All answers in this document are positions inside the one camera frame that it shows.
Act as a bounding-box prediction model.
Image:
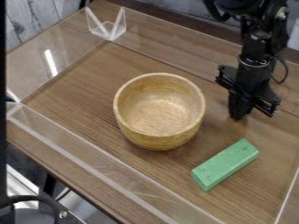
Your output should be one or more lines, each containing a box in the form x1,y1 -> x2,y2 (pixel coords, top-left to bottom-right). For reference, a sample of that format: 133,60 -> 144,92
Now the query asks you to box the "white object at right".
287,18 -> 299,51

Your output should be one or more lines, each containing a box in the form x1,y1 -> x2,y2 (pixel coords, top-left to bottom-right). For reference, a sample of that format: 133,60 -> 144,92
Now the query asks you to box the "black table leg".
43,174 -> 57,196

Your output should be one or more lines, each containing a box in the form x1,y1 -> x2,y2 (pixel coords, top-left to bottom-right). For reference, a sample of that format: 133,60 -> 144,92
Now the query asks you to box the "black vertical post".
0,0 -> 7,207

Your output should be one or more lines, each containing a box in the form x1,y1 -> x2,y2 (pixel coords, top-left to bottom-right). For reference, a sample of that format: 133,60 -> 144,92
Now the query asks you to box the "clear acrylic enclosure wall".
7,1 -> 299,224

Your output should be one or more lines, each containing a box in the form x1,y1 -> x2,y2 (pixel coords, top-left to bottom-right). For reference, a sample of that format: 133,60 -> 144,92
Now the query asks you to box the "brown wooden bowl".
113,73 -> 207,151

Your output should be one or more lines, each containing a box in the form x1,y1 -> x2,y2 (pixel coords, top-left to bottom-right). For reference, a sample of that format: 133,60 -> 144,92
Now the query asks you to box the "blue object at edge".
5,96 -> 15,102

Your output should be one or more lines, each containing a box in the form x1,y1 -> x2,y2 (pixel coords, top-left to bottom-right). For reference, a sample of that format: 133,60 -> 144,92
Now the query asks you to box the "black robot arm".
203,0 -> 290,121

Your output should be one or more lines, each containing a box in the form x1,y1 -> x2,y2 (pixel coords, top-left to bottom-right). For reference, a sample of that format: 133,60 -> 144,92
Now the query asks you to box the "green rectangular block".
191,138 -> 259,192

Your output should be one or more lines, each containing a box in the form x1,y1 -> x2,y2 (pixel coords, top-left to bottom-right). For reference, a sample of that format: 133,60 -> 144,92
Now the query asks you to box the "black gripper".
215,59 -> 280,121

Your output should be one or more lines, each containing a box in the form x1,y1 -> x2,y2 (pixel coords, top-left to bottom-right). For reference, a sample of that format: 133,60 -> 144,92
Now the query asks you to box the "black cable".
0,194 -> 63,224

